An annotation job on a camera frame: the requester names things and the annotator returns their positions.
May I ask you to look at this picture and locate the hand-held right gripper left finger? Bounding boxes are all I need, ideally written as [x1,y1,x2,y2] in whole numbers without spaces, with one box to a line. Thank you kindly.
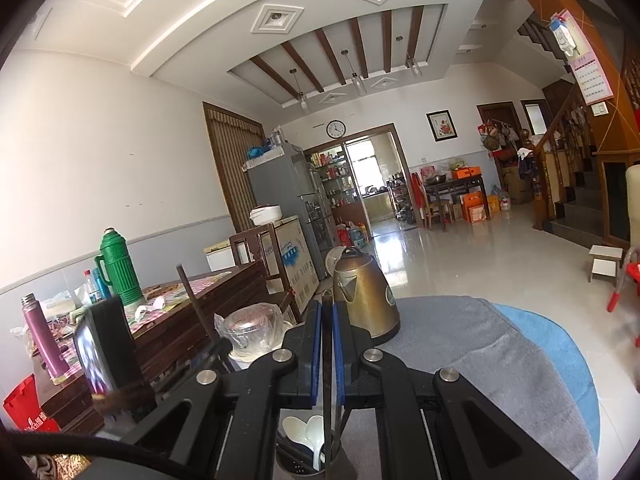
[90,299,323,480]

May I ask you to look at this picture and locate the blue plastic bottle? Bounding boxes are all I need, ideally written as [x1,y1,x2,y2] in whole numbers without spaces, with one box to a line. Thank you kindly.
[91,267,112,301]

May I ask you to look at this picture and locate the plain wooden chair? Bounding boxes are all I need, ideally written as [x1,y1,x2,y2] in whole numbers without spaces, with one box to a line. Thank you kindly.
[229,223,301,321]

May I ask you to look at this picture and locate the framed wall picture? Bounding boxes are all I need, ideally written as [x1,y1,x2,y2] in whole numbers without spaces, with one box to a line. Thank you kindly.
[426,111,458,142]

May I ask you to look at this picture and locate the clear plastic bag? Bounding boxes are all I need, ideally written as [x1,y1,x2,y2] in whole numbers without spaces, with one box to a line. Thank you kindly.
[214,302,288,353]

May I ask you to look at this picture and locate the red plastic stool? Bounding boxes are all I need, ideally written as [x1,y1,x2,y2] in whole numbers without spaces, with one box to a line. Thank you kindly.
[607,247,640,346]

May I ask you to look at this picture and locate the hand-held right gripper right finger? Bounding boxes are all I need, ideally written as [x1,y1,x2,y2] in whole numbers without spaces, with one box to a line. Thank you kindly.
[332,302,581,480]

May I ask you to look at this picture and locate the blue table cover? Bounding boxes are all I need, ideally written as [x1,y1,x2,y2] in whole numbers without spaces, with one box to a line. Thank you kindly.
[492,304,601,451]

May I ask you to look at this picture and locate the green thermos flask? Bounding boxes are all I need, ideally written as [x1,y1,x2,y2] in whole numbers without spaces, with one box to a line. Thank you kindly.
[95,228,146,308]

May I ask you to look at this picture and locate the purple vacuum bottle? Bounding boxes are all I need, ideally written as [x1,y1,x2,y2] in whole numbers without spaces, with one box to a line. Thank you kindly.
[21,294,71,378]

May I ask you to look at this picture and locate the white chest freezer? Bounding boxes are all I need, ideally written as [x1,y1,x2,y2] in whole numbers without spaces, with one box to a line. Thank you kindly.
[205,215,321,311]

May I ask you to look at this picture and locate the wooden staircase railing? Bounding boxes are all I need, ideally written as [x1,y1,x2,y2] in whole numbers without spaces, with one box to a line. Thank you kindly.
[530,85,640,251]

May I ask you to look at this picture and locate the carved dark wooden chair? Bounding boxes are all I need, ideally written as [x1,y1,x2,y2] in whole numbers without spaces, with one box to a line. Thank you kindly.
[95,260,273,431]

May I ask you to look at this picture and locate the white plastic spoon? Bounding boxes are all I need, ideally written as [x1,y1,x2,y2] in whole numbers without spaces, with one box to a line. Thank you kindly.
[282,416,313,453]
[305,415,326,471]

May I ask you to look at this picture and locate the bronze electric kettle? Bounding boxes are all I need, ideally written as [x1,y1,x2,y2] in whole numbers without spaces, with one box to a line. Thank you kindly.
[332,246,401,346]

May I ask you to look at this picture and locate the brown window blind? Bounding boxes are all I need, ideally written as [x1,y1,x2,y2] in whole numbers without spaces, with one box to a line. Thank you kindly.
[202,101,266,241]

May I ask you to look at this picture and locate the dark grey utensil holder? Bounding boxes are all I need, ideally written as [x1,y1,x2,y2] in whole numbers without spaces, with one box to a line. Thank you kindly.
[274,405,351,478]

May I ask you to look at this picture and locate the black cable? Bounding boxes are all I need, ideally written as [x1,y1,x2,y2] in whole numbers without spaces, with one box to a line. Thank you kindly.
[0,430,151,461]

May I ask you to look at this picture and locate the grey tablecloth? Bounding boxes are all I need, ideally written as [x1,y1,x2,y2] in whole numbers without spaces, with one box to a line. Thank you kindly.
[340,296,601,480]

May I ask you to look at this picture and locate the glass pendant lamp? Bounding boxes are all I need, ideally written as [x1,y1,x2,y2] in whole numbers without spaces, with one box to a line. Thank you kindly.
[290,69,310,113]
[341,50,366,97]
[396,36,423,77]

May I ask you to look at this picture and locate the dark wooden chopstick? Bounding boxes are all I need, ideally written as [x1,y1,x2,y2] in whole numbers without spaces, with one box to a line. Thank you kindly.
[277,440,313,472]
[176,265,217,348]

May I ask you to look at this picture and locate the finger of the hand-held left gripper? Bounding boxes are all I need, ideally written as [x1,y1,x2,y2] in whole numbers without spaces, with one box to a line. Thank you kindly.
[150,341,233,397]

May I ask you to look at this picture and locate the pink wall calendar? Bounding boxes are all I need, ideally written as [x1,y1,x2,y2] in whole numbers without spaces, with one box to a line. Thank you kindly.
[547,8,615,106]

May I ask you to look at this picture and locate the dark wooden side table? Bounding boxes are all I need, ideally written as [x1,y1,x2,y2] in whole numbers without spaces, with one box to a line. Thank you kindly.
[425,172,487,231]

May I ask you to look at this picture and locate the grey refrigerator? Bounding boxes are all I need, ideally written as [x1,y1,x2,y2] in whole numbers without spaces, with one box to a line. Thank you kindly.
[243,142,336,281]

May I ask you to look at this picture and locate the orange gift boxes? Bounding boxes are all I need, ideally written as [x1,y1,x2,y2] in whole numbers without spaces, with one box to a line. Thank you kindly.
[462,191,501,223]

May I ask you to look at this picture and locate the red shopping bag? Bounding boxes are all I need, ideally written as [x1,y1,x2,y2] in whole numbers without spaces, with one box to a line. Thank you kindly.
[2,375,61,433]

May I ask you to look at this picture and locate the white step stool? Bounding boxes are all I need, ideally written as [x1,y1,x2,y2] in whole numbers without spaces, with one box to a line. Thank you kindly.
[588,245,624,283]

